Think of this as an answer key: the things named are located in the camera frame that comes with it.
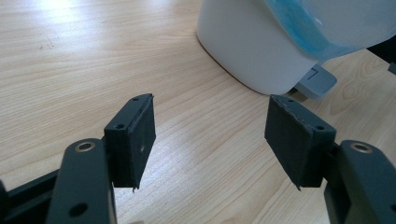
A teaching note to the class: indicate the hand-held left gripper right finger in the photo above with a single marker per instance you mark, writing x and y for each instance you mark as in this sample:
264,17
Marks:
295,140

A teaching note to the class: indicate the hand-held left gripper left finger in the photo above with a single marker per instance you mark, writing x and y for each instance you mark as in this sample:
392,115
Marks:
130,146

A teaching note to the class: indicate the translucent plastic bin liner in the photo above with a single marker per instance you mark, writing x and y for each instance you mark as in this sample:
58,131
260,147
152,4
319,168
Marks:
327,25

